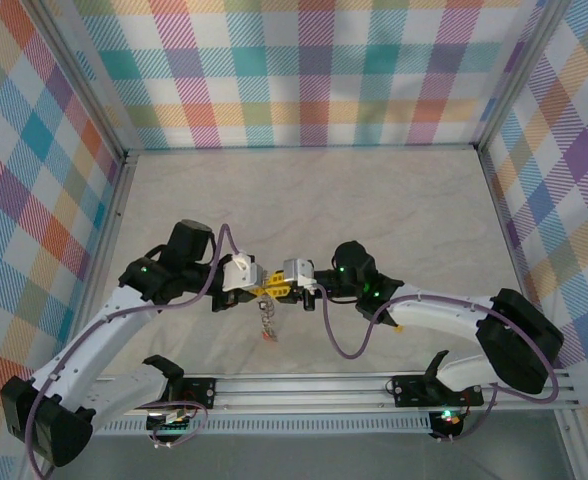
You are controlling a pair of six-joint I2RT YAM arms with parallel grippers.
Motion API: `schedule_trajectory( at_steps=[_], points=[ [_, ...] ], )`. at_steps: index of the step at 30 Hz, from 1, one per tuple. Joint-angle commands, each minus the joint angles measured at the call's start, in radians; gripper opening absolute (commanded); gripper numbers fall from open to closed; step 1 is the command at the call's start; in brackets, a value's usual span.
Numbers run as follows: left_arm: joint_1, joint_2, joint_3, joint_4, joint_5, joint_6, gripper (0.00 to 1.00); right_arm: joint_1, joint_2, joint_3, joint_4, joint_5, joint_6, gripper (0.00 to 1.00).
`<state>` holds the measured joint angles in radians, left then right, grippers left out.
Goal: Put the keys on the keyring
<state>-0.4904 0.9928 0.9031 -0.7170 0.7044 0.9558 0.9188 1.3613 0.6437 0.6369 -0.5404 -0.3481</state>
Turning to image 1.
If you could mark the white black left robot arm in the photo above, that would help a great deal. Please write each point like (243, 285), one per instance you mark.
(89, 340)

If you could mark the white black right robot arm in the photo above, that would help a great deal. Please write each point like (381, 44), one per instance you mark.
(439, 308)

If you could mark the red key tag white label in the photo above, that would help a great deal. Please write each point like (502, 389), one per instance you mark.
(269, 336)

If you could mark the small yellow clip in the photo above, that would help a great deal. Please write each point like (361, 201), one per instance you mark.
(398, 328)

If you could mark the aluminium table edge profile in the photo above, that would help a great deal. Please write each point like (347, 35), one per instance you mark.
(519, 250)
(114, 240)

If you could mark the green terminal circuit board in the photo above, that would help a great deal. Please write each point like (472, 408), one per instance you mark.
(169, 423)

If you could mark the small lit circuit board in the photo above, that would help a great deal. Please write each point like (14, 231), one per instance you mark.
(449, 419)

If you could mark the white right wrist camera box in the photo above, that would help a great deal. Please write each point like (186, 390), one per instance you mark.
(301, 270)

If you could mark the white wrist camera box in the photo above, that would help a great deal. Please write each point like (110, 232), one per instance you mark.
(301, 270)
(239, 275)

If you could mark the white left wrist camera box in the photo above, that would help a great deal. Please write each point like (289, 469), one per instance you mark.
(239, 275)

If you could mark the aluminium mounting rail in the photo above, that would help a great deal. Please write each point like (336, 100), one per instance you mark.
(299, 395)

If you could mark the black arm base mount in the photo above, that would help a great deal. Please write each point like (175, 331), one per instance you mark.
(199, 392)
(409, 390)

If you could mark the aluminium frame post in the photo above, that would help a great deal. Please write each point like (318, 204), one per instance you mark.
(84, 80)
(519, 70)

